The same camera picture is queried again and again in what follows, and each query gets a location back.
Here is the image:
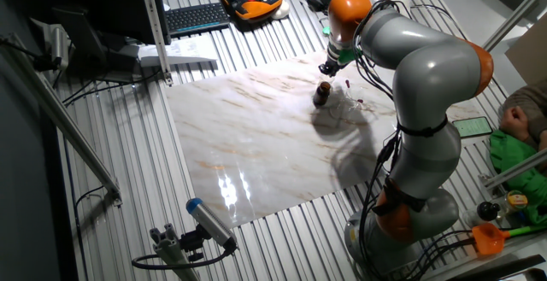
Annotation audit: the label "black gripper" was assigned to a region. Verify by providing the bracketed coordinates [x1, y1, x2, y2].
[318, 58, 344, 79]

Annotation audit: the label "smartphone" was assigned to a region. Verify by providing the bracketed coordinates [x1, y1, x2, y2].
[451, 115, 495, 140]

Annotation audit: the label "brown sleeved bystander forearm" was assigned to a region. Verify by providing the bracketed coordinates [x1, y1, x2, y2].
[497, 79, 547, 142]

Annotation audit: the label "brown glass bottle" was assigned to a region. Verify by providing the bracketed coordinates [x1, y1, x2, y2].
[312, 80, 333, 108]

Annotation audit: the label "wide clear glass beaker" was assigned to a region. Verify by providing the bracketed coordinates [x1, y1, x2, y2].
[332, 85, 365, 120]

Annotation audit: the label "white round plastic object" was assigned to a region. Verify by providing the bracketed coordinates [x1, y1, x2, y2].
[271, 0, 291, 20]

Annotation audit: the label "marble pattern board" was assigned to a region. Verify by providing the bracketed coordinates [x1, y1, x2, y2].
[165, 50, 486, 230]

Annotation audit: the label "dark computer keyboard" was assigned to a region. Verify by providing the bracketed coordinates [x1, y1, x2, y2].
[164, 2, 232, 38]

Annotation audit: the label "white paper sheet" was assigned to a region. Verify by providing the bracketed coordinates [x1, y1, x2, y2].
[137, 35, 219, 68]

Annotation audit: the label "green cloth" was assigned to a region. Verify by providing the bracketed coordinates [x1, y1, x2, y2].
[488, 129, 547, 227]

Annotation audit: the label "brown cardboard sheet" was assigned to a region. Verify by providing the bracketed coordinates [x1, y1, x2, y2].
[504, 14, 547, 86]

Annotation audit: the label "black round bottle cap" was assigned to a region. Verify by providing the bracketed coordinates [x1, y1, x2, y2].
[476, 200, 502, 222]

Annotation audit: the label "yellow lid jar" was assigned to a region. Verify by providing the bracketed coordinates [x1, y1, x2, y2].
[505, 190, 529, 212]

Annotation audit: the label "orange plastic funnel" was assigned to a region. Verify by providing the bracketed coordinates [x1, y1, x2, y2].
[471, 222, 512, 257]

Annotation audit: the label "dark monitor stand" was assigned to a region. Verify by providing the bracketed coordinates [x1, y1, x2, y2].
[50, 6, 142, 84]

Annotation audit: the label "black computer monitor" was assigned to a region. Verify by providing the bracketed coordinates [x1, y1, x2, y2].
[0, 0, 172, 46]

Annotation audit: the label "green plastic stick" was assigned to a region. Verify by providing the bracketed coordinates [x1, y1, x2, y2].
[507, 224, 547, 237]

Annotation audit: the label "grey cylindrical device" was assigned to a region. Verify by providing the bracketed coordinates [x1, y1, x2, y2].
[50, 25, 71, 71]

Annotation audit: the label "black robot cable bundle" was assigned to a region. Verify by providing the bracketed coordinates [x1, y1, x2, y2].
[350, 0, 478, 281]

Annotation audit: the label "thin black cable loop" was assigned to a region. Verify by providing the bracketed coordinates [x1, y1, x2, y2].
[409, 3, 469, 41]

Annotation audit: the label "slanted aluminium frame post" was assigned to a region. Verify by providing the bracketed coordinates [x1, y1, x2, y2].
[136, 0, 174, 87]

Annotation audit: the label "silver camera with blue end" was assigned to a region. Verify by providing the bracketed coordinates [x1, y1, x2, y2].
[185, 196, 238, 253]

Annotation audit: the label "short aluminium frame beam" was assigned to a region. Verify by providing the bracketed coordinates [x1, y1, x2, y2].
[483, 147, 547, 190]

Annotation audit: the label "black monitor cables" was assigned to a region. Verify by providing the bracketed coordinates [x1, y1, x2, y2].
[61, 70, 164, 108]

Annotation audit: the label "aluminium camera mount profile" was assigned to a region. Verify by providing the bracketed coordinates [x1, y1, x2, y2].
[149, 223, 201, 281]

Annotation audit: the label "black camera cable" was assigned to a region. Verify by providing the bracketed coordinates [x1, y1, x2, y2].
[131, 246, 237, 272]

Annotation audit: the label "long aluminium frame beam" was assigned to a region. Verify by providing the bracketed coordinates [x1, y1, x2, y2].
[0, 32, 124, 208]

